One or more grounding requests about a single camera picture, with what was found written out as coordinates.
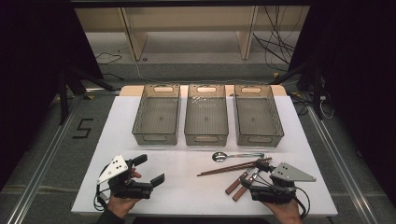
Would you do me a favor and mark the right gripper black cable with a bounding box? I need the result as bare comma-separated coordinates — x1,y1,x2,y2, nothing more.
292,186,312,220

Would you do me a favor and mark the black cable bundle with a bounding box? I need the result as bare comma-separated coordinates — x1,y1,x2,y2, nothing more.
251,6,304,73

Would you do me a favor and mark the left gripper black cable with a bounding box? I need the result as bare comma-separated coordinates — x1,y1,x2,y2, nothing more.
92,162,110,213

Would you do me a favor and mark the white power plug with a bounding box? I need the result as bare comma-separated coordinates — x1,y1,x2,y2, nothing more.
318,94,335,120

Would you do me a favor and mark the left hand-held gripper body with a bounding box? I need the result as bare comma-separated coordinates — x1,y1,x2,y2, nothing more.
96,154,154,200

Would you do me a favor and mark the light wooden furniture frame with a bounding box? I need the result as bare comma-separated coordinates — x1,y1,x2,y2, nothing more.
74,6,311,62

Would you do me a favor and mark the wooden handled knife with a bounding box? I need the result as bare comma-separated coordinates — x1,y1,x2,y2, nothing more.
224,167,256,196

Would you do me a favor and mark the person's left hand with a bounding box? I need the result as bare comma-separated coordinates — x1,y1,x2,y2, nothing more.
106,167,143,219

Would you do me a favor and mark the short silver floor rail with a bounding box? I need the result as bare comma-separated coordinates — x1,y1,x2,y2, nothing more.
83,88,121,95

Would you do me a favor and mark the person's right hand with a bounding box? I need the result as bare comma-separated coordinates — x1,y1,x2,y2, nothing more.
262,199,303,224

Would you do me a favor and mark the black metal stand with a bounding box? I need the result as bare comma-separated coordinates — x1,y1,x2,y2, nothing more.
270,59,325,120
57,66,118,125

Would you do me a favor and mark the silver metal spoon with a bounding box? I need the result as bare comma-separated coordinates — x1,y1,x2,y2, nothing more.
211,151,265,163

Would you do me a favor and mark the black floor cable loop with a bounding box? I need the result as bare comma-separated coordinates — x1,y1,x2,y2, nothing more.
94,51,123,65

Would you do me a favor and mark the black curtain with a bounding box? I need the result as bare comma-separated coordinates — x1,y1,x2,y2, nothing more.
289,0,396,206
0,0,104,190

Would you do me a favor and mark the translucent grey plastic bin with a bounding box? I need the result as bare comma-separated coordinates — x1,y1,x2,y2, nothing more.
233,84,285,148
131,83,182,147
183,83,230,147

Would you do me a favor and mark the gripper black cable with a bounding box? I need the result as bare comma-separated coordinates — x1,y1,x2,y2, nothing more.
292,186,312,220
92,162,110,213

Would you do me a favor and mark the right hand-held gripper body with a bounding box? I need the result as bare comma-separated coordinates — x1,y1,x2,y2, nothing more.
248,161,318,205

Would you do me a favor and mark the aluminium floor rail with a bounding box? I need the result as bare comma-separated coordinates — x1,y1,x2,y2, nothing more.
6,92,88,224
306,105,379,224

